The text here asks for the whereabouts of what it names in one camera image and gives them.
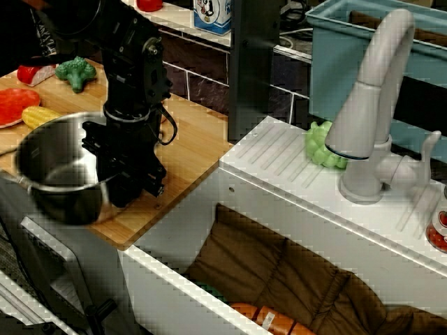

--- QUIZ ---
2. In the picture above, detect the orange toy carrot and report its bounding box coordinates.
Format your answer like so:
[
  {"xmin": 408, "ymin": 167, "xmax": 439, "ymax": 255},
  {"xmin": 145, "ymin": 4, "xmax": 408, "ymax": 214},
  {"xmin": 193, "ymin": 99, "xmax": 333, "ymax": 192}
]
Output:
[{"xmin": 228, "ymin": 301, "xmax": 318, "ymax": 335}]

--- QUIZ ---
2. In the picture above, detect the grey toy faucet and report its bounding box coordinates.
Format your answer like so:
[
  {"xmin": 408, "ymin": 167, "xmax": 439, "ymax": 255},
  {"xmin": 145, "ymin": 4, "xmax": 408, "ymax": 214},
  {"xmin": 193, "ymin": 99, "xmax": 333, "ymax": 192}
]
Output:
[{"xmin": 324, "ymin": 7, "xmax": 444, "ymax": 206}]

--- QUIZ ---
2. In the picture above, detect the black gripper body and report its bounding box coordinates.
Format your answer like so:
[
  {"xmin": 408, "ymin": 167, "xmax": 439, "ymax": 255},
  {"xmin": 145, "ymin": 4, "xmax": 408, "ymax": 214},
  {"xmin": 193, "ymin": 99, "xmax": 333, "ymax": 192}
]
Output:
[{"xmin": 81, "ymin": 117, "xmax": 168, "ymax": 197}]

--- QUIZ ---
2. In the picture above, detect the metal screw clamp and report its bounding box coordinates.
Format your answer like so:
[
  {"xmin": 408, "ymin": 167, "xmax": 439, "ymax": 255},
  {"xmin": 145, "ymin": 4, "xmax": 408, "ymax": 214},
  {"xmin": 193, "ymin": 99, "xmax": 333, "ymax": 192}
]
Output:
[{"xmin": 85, "ymin": 299, "xmax": 119, "ymax": 335}]

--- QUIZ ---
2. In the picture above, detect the tomato soup can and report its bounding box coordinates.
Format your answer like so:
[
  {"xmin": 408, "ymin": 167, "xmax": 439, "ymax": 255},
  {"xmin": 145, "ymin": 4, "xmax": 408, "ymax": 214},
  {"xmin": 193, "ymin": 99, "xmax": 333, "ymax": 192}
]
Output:
[{"xmin": 425, "ymin": 184, "xmax": 447, "ymax": 255}]

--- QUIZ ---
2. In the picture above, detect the green toy broccoli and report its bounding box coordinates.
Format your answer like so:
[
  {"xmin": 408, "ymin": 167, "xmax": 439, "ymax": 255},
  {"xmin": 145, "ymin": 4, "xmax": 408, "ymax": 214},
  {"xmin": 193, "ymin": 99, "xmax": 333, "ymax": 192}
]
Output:
[{"xmin": 54, "ymin": 56, "xmax": 98, "ymax": 94}]

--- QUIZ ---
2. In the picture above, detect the white toy sink unit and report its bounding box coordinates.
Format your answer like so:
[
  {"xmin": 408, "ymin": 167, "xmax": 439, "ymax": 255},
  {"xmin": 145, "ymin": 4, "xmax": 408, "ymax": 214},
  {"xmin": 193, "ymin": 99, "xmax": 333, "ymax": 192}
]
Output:
[{"xmin": 117, "ymin": 114, "xmax": 447, "ymax": 335}]

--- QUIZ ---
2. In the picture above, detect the blue white milk carton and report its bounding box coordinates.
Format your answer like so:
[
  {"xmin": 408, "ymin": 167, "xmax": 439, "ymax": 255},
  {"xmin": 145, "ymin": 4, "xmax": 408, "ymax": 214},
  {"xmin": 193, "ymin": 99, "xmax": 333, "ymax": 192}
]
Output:
[{"xmin": 193, "ymin": 0, "xmax": 233, "ymax": 37}]

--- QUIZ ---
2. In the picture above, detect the dark tile backsplash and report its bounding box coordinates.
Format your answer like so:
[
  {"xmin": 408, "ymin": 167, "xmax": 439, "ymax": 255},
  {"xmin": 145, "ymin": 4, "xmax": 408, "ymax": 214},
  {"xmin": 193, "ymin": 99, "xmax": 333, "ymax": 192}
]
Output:
[{"xmin": 157, "ymin": 28, "xmax": 312, "ymax": 127}]

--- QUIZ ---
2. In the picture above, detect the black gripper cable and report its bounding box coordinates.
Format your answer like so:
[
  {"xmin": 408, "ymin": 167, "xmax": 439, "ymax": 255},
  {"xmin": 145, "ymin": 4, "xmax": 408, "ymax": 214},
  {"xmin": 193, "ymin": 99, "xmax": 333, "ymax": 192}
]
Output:
[{"xmin": 152, "ymin": 103, "xmax": 179, "ymax": 147}]

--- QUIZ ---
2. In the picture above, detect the red white toy sushi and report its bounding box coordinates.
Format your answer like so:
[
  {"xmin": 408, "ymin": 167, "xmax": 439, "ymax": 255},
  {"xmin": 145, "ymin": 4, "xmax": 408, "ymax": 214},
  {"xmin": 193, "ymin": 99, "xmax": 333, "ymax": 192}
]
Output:
[{"xmin": 16, "ymin": 63, "xmax": 57, "ymax": 88}]

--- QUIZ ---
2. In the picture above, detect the wooden counter board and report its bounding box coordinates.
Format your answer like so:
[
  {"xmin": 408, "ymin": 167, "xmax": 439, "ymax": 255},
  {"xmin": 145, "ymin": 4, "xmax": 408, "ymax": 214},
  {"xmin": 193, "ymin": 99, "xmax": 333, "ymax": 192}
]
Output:
[{"xmin": 0, "ymin": 57, "xmax": 235, "ymax": 252}]

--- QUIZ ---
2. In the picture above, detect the brown quilted cloth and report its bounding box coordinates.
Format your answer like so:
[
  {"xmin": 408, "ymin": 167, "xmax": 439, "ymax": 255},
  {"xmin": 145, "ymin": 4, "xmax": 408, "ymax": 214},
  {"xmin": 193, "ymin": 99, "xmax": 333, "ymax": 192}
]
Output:
[{"xmin": 186, "ymin": 202, "xmax": 447, "ymax": 335}]

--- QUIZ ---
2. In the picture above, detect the white shelf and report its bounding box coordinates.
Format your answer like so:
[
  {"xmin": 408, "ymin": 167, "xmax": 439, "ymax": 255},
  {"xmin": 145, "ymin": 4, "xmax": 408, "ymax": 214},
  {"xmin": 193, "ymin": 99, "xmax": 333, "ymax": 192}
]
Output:
[{"xmin": 122, "ymin": 0, "xmax": 312, "ymax": 64}]

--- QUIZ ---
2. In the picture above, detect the yellow toy corn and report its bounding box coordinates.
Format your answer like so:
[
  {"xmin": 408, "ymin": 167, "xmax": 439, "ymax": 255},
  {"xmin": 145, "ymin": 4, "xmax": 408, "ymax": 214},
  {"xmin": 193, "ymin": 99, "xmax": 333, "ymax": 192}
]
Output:
[{"xmin": 21, "ymin": 105, "xmax": 63, "ymax": 131}]

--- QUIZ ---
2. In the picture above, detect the light green toy fruit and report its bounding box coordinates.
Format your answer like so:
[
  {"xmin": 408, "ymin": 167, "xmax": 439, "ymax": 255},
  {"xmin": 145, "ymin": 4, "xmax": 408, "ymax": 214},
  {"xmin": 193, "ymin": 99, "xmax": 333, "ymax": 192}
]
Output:
[{"xmin": 305, "ymin": 119, "xmax": 349, "ymax": 171}]

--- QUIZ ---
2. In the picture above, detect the black vertical post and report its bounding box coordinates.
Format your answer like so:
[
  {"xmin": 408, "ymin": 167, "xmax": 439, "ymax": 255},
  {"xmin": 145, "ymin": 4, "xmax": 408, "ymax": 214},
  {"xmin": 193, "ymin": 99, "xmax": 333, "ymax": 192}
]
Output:
[{"xmin": 227, "ymin": 0, "xmax": 282, "ymax": 144}]

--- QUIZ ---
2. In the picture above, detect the orange red toy plate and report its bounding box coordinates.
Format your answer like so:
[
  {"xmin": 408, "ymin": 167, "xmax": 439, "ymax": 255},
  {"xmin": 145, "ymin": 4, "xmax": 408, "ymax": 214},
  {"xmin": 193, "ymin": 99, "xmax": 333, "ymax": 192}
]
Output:
[{"xmin": 0, "ymin": 87, "xmax": 42, "ymax": 130}]

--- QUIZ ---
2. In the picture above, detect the aluminium frame rail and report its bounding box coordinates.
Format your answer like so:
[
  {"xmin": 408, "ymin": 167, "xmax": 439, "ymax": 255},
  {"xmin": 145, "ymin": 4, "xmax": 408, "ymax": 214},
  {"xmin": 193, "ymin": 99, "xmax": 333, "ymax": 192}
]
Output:
[{"xmin": 0, "ymin": 270, "xmax": 76, "ymax": 335}]

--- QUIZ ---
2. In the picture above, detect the teal plastic bin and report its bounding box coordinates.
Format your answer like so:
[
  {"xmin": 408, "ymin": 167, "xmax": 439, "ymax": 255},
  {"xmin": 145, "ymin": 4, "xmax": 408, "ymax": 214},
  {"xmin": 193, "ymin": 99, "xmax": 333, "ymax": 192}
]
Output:
[{"xmin": 304, "ymin": 0, "xmax": 447, "ymax": 169}]

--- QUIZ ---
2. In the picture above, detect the white cable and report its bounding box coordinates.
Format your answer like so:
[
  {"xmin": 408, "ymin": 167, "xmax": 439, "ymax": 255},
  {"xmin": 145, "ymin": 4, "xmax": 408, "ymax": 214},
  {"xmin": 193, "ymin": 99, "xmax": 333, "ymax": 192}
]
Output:
[{"xmin": 278, "ymin": 27, "xmax": 312, "ymax": 48}]

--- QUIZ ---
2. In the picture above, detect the stainless steel pot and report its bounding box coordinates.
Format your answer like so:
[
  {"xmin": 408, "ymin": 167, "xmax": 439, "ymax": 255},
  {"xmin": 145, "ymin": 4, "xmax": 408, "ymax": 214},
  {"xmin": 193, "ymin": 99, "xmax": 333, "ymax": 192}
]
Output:
[{"xmin": 13, "ymin": 111, "xmax": 117, "ymax": 226}]

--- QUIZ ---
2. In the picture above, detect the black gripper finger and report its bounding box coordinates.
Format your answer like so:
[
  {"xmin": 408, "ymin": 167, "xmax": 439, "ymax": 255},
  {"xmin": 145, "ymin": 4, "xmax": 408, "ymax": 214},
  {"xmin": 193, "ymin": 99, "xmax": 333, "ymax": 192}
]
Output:
[
  {"xmin": 96, "ymin": 155, "xmax": 113, "ymax": 185},
  {"xmin": 108, "ymin": 173, "xmax": 143, "ymax": 209}
]

